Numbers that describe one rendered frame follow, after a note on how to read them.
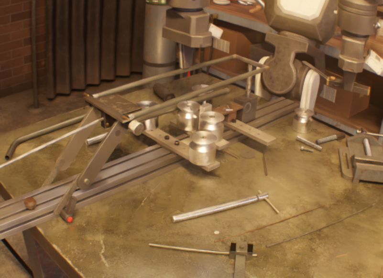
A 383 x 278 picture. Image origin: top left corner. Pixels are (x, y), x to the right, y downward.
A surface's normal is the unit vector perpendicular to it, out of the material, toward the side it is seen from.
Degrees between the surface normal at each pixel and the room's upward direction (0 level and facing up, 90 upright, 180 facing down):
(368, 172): 90
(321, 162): 0
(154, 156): 0
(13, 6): 90
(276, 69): 71
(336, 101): 91
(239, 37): 92
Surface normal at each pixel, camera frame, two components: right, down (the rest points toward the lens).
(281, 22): -0.40, 0.73
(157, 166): 0.69, 0.36
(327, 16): 0.37, 0.38
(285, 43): -0.51, 0.02
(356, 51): -0.40, 0.47
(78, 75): -0.17, 0.42
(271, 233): 0.06, -0.90
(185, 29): -0.73, 0.29
